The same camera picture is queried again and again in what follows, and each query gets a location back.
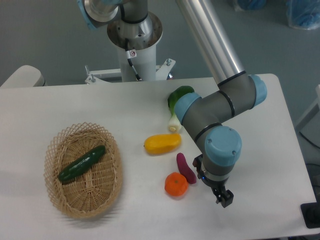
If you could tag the purple sweet potato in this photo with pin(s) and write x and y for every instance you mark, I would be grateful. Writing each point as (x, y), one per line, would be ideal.
(184, 169)

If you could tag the yellow mango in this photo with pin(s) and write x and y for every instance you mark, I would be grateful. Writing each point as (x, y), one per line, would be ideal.
(162, 143)

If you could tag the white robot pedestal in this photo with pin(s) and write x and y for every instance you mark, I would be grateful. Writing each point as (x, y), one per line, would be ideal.
(136, 47)

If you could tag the blue plastic bag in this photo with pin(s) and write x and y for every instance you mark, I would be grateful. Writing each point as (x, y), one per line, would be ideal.
(301, 14)

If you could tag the black device at edge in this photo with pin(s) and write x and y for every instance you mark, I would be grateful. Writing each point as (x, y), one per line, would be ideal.
(311, 214)

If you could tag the woven wicker basket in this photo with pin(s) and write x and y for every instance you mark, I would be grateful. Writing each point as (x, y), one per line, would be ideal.
(94, 192)

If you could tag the green cucumber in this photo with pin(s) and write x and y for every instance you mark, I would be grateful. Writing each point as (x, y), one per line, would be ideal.
(82, 164)

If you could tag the orange tangerine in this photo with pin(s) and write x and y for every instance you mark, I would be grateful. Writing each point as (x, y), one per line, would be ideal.
(176, 184)

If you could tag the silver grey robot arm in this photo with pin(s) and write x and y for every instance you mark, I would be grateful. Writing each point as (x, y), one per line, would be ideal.
(202, 117)

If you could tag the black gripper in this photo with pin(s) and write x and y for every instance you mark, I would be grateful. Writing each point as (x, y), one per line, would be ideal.
(215, 182)

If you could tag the white chair back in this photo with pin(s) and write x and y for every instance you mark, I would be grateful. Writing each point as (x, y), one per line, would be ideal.
(25, 76)

